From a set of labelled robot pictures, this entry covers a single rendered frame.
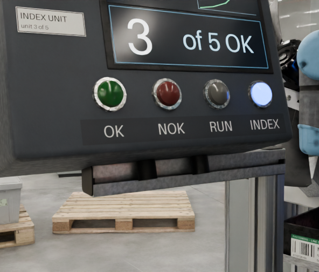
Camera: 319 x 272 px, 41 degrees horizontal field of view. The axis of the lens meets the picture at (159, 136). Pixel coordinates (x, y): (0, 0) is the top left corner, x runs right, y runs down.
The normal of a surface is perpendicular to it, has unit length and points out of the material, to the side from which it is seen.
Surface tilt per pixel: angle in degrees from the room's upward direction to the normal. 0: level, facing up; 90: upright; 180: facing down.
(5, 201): 96
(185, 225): 93
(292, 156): 46
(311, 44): 91
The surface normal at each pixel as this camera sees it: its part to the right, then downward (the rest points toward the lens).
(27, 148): 0.47, -0.19
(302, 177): -0.09, -0.69
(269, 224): 0.49, 0.07
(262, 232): -0.87, 0.05
